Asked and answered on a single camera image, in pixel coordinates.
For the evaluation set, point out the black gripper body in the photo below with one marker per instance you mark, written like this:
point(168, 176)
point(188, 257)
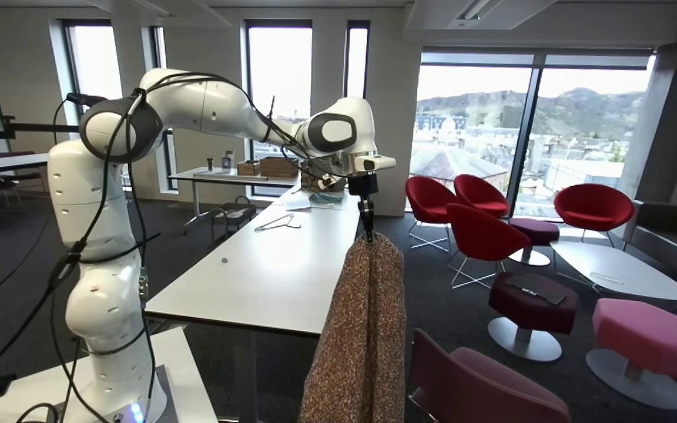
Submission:
point(362, 186)

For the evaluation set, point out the brown knitted jersey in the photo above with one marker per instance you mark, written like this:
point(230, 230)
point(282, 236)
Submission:
point(362, 338)

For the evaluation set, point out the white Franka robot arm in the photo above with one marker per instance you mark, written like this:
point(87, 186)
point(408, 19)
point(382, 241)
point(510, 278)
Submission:
point(105, 313)

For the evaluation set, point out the red lounge chair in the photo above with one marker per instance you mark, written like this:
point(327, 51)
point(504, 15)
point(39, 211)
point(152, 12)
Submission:
point(482, 194)
point(594, 205)
point(429, 201)
point(482, 236)

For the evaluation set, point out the black office chair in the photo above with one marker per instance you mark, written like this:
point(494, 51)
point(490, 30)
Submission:
point(236, 212)

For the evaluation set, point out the mauve plastic chair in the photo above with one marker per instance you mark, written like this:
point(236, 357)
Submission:
point(470, 385)

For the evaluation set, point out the cardboard box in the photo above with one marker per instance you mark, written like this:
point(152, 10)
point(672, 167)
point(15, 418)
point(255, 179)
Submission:
point(269, 167)

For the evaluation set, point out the white desk with legs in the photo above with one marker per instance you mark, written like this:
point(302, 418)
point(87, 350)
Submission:
point(229, 178)

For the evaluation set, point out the purple round stool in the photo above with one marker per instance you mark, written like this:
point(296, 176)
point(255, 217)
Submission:
point(540, 230)

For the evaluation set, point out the dark maroon round stool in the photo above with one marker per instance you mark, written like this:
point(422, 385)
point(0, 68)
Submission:
point(529, 310)

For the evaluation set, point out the white coffee table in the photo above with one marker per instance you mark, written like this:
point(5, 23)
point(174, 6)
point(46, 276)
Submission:
point(622, 271)

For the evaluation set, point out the pink round stool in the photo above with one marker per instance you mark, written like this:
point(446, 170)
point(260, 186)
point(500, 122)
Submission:
point(651, 338)

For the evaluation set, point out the grey sofa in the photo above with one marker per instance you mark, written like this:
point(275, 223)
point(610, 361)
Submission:
point(675, 231)

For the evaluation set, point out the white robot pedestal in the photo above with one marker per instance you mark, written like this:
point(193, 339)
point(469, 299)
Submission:
point(182, 378)

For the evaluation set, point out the black camera boom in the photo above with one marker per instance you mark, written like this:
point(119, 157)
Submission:
point(34, 126)

